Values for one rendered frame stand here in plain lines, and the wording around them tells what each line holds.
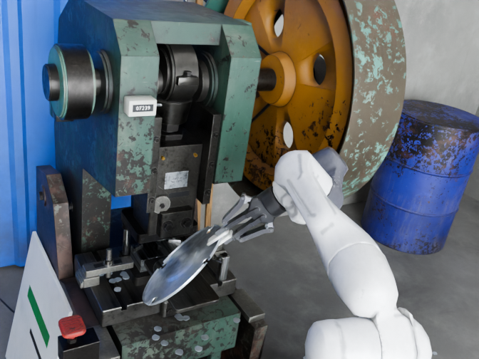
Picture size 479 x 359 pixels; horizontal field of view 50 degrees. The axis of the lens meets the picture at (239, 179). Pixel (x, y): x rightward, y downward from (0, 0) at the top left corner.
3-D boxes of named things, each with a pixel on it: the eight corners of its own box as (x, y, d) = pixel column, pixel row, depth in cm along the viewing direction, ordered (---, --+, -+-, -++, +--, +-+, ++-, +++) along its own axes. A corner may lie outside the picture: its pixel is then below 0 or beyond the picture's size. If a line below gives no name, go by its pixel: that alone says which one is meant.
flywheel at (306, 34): (239, 75, 213) (314, 226, 181) (194, 75, 202) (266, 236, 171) (327, -91, 159) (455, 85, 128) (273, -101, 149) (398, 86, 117)
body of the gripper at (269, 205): (291, 202, 135) (263, 220, 138) (271, 179, 133) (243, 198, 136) (290, 216, 128) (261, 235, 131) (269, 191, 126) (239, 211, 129)
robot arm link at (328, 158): (291, 208, 115) (318, 234, 120) (341, 176, 110) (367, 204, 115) (284, 164, 130) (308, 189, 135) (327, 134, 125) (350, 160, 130)
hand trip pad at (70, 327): (87, 352, 135) (88, 329, 132) (63, 358, 132) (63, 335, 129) (80, 334, 140) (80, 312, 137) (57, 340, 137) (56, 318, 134)
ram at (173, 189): (199, 235, 156) (211, 144, 143) (153, 243, 148) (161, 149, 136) (176, 207, 169) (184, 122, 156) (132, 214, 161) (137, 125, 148)
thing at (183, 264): (130, 305, 147) (128, 303, 147) (190, 231, 162) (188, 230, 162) (173, 306, 123) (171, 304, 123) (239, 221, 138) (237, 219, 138)
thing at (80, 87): (114, 142, 132) (117, 55, 122) (68, 145, 126) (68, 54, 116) (89, 112, 148) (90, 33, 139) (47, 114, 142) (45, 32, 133)
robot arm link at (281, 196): (287, 165, 131) (270, 177, 133) (285, 186, 120) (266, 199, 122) (316, 201, 134) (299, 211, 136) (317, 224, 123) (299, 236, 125)
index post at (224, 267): (227, 279, 169) (231, 254, 165) (219, 281, 167) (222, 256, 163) (222, 274, 171) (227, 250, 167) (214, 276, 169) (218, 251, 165)
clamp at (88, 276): (134, 277, 163) (136, 249, 158) (80, 288, 154) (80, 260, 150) (127, 266, 167) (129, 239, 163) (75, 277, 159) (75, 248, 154)
